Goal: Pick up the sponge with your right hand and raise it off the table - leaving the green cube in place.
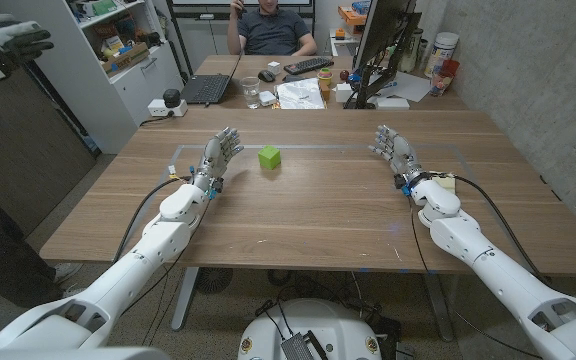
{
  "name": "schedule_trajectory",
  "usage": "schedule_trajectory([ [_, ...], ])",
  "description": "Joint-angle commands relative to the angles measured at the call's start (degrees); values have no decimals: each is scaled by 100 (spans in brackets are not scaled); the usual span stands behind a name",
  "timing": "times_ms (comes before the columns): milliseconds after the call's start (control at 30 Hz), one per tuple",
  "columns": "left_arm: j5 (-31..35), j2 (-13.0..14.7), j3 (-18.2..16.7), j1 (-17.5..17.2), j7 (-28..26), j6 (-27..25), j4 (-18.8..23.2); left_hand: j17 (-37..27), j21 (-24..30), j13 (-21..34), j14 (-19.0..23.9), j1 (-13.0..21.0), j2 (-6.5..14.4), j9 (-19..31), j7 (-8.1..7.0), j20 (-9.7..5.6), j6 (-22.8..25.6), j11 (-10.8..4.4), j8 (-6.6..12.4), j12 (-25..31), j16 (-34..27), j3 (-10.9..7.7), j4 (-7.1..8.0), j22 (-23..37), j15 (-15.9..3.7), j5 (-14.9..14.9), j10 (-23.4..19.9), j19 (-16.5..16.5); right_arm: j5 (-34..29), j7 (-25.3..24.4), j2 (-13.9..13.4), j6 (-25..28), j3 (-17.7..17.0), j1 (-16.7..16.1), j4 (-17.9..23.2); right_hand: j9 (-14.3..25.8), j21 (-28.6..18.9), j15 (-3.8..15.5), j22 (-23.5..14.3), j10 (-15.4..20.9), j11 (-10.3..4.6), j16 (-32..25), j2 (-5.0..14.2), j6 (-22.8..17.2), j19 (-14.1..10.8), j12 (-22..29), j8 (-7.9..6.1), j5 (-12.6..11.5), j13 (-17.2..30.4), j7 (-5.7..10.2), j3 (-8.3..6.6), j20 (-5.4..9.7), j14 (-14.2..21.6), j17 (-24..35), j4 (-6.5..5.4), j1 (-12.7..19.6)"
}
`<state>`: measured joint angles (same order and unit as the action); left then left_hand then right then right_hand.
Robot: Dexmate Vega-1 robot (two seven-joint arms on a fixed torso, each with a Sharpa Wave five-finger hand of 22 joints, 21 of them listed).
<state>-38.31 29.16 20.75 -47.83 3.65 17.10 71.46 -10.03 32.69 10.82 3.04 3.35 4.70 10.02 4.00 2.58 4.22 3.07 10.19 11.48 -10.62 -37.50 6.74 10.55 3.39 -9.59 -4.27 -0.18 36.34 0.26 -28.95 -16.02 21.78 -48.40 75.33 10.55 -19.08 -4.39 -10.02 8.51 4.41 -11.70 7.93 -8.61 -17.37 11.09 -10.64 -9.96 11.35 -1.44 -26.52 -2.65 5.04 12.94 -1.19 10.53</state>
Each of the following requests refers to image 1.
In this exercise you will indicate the pale yellow sponge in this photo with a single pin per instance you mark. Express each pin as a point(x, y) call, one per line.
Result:
point(449, 184)

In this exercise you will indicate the white lidded canister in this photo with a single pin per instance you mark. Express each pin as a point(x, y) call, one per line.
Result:
point(442, 50)

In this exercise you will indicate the seated person dark shirt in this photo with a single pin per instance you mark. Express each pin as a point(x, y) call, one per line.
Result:
point(273, 32)

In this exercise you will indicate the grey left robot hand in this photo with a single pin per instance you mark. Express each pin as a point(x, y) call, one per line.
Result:
point(213, 160)

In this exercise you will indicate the grey finned electronics module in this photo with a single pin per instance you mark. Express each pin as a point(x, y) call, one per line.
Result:
point(298, 347)

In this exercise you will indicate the small red ball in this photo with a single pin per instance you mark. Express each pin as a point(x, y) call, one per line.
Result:
point(344, 75)

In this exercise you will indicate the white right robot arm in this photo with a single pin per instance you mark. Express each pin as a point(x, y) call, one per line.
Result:
point(468, 240)

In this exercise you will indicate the green cube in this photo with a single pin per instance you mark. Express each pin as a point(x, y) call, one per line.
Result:
point(269, 158)

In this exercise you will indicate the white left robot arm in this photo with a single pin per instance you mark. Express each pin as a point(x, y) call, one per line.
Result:
point(165, 237)

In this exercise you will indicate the black computer monitor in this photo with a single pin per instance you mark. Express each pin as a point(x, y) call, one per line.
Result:
point(380, 30)

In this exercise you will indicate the cardboard box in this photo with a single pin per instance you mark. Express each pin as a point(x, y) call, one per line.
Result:
point(125, 60)

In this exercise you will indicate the small white cube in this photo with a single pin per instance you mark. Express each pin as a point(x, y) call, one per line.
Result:
point(274, 68)

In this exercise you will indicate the white robot torso base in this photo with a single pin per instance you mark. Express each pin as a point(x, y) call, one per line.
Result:
point(318, 320)

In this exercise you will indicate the standing person dark trousers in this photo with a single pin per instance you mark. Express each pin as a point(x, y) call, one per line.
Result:
point(3, 265)

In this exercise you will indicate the wooden block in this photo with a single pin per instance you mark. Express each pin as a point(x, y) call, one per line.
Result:
point(324, 93)

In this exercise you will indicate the black keyboard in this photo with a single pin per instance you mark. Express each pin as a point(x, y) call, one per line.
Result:
point(309, 65)

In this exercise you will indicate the white square box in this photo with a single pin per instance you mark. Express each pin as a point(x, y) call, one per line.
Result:
point(343, 93)

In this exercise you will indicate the flat white box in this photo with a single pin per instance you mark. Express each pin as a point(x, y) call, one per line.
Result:
point(393, 103)

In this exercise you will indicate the clear drinking glass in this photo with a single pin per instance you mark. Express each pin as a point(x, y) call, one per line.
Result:
point(251, 92)

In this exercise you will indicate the white shelf cabinet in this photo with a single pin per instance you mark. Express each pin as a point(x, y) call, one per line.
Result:
point(118, 95)

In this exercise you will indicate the colourful stacking toy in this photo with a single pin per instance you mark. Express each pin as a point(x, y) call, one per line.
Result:
point(324, 76)

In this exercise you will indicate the orange box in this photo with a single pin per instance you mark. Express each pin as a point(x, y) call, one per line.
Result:
point(352, 16)

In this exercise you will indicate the black laptop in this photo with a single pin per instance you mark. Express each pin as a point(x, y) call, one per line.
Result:
point(207, 89)

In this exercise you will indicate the black computer mouse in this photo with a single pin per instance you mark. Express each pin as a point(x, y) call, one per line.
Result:
point(266, 76)

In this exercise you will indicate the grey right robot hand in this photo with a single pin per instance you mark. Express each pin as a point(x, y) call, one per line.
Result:
point(402, 155)

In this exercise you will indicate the white power strip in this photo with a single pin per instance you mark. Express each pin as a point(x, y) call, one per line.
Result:
point(157, 107)

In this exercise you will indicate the round black fan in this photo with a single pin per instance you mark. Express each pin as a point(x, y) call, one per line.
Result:
point(213, 280)

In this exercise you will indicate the small white charger box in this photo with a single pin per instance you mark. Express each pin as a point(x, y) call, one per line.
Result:
point(267, 98)

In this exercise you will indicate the grey table leg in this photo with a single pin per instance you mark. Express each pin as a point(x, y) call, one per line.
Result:
point(185, 297)
point(439, 305)

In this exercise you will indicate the white paper sheet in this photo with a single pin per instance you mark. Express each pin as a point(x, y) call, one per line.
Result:
point(410, 87)

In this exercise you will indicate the metal bottle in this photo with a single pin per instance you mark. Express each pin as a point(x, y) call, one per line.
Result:
point(411, 52)

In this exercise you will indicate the black power adapter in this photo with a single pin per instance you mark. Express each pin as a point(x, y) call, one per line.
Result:
point(171, 97)

